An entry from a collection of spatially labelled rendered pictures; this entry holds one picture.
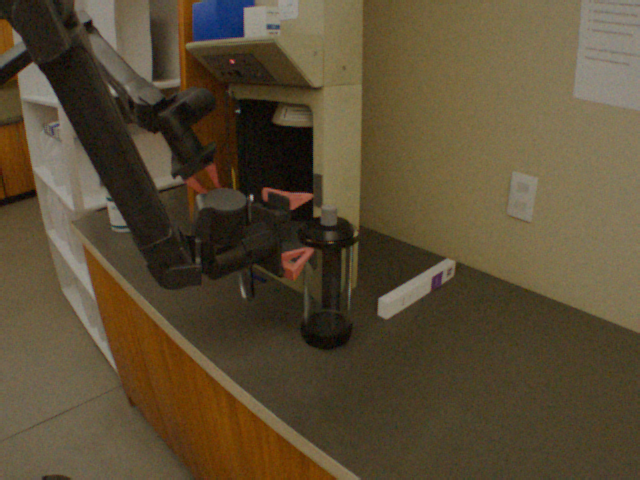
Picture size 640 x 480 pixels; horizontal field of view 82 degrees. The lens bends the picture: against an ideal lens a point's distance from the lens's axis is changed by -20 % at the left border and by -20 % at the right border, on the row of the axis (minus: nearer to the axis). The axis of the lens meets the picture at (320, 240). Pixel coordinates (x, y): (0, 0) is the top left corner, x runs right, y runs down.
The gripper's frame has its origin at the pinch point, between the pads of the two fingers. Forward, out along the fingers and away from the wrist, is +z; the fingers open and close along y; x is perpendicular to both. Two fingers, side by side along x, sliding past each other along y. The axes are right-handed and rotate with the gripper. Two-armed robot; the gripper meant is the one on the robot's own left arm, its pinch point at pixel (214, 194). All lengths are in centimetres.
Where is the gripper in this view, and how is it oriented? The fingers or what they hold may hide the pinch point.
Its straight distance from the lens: 92.7
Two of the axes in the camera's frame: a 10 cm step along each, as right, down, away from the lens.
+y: -8.7, 5.0, -0.3
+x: 2.6, 4.0, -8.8
